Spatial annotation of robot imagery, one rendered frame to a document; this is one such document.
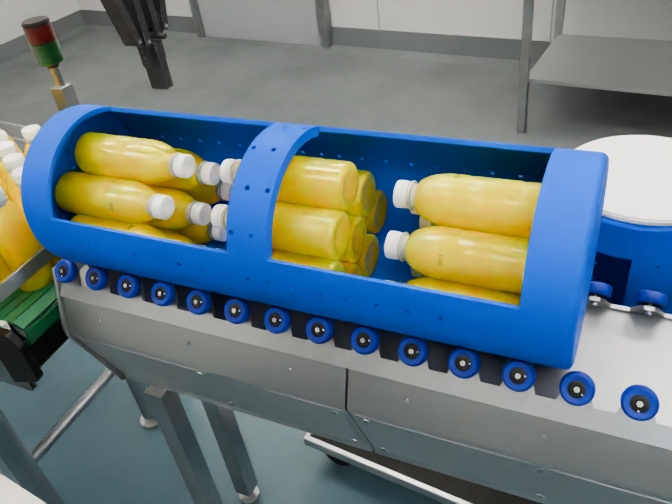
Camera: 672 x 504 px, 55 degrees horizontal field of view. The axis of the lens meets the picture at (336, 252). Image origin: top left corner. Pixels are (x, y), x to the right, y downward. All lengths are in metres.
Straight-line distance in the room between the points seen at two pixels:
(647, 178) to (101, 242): 0.90
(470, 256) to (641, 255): 0.38
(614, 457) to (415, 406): 0.28
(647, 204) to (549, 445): 0.41
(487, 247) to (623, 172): 0.43
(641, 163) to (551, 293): 0.51
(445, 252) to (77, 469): 1.66
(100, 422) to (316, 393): 1.39
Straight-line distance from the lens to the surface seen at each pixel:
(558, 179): 0.80
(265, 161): 0.91
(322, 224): 0.90
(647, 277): 1.16
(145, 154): 1.09
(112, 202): 1.10
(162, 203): 1.07
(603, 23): 4.18
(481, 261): 0.83
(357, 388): 1.02
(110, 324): 1.27
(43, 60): 1.72
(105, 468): 2.23
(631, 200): 1.14
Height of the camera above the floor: 1.65
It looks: 37 degrees down
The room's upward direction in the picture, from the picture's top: 9 degrees counter-clockwise
